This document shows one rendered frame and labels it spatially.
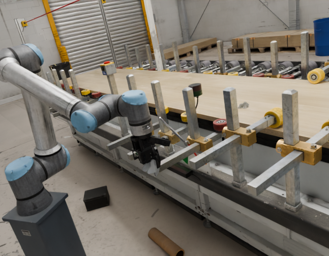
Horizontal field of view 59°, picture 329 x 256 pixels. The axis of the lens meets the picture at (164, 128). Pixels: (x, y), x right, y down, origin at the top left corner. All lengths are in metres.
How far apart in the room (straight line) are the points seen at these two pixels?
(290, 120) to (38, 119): 1.20
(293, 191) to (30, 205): 1.29
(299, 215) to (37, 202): 1.27
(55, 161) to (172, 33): 10.06
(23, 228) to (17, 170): 0.34
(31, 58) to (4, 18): 7.52
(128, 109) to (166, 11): 10.37
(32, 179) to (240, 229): 1.23
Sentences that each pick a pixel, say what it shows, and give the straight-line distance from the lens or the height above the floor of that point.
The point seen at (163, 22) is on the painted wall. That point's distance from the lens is 11.28.
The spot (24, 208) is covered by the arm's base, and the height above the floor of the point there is 0.65.
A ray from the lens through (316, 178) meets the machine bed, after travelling 1.36.
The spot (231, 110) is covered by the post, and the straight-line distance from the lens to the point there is 1.16.
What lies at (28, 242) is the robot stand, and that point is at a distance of 1.88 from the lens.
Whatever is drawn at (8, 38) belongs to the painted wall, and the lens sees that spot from 9.01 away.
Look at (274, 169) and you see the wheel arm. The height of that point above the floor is 0.96.
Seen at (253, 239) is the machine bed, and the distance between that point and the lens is 1.87.
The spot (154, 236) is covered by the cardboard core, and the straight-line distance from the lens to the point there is 2.12.
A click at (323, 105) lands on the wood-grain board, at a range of 1.59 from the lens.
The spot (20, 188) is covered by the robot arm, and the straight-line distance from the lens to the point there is 1.71.
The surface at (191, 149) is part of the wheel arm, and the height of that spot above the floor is 0.86.
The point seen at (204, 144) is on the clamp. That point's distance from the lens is 1.35.
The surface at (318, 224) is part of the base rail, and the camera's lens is 1.16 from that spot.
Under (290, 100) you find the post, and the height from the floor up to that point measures 1.13.
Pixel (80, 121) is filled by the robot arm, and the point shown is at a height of 1.15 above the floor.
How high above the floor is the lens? 1.45
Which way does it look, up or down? 21 degrees down
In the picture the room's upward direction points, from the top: 12 degrees counter-clockwise
